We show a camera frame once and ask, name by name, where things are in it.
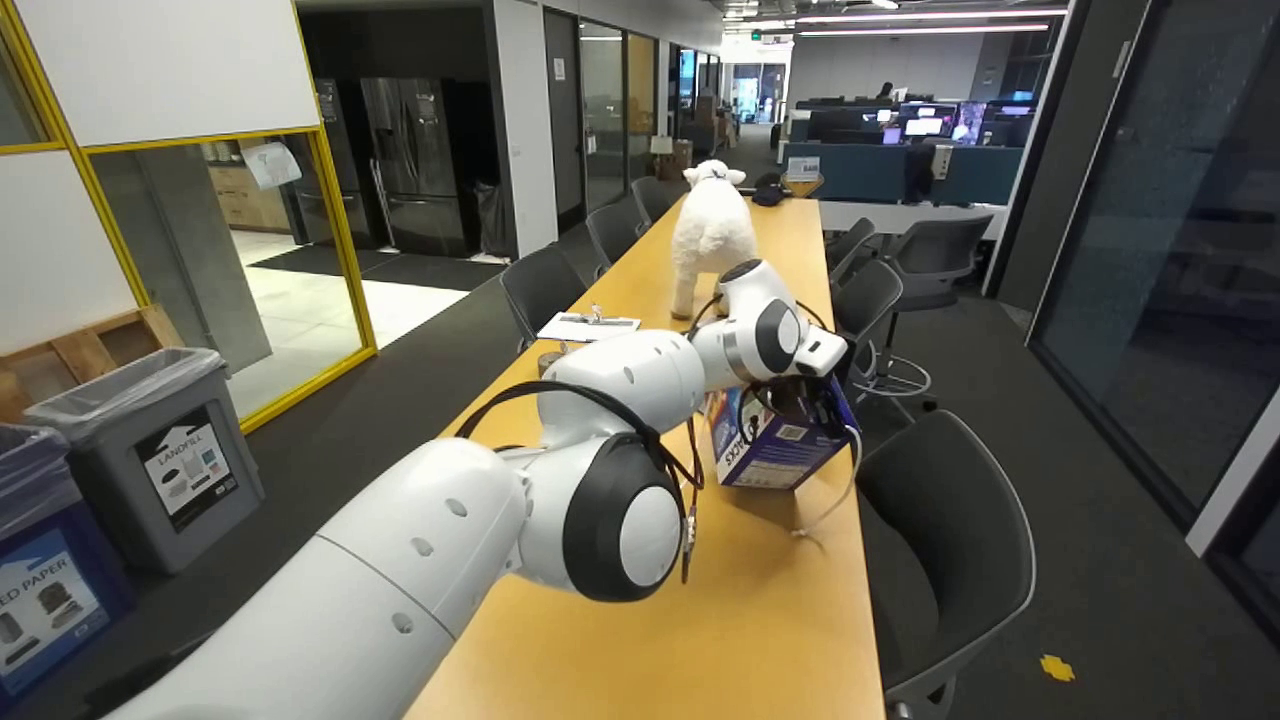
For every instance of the blue snack carton box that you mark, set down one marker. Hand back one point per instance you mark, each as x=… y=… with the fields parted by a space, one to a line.
x=775 y=446

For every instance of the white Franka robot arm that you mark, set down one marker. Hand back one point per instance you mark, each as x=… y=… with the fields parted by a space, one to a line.
x=400 y=575

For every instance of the blue box with white label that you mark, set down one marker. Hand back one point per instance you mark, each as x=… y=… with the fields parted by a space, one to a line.
x=54 y=602

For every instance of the dark grey office chair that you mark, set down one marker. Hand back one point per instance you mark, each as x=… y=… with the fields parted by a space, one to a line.
x=618 y=229
x=540 y=286
x=846 y=246
x=935 y=533
x=865 y=292
x=943 y=246
x=659 y=199

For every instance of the white toy sheep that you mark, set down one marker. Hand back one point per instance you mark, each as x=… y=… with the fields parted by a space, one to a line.
x=715 y=221

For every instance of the small black pouch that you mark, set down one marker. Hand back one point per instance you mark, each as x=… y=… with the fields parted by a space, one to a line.
x=770 y=188

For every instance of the white desk sign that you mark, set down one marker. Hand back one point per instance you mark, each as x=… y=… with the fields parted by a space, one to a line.
x=802 y=172

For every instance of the dark blue office divider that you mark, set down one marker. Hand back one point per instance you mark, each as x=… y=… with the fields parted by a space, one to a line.
x=865 y=172

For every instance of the paper note on glass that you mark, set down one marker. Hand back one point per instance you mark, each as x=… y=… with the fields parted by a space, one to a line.
x=271 y=160

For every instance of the ceiling light strip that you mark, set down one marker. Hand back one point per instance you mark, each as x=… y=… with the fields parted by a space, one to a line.
x=923 y=25

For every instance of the yellow floor sticker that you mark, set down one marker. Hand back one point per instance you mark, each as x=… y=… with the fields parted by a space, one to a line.
x=1054 y=670

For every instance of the grey plastic bin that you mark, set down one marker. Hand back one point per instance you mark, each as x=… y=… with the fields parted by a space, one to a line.
x=122 y=400

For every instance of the wooden pallet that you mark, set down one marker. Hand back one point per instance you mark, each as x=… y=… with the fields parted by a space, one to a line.
x=82 y=353

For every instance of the stack of dark blue packs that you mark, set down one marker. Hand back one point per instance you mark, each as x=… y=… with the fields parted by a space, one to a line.
x=25 y=474

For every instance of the white panel with yellow frame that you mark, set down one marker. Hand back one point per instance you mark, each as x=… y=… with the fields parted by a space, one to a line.
x=163 y=66

